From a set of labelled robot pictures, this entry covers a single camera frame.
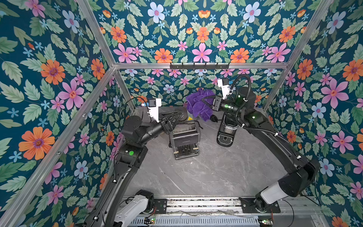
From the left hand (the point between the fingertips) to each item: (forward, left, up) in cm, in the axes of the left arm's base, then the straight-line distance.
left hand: (180, 115), depth 56 cm
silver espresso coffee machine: (+1, -1, -19) cm, 19 cm away
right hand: (+11, -12, 0) cm, 17 cm away
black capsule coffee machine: (+9, -27, -26) cm, 39 cm away
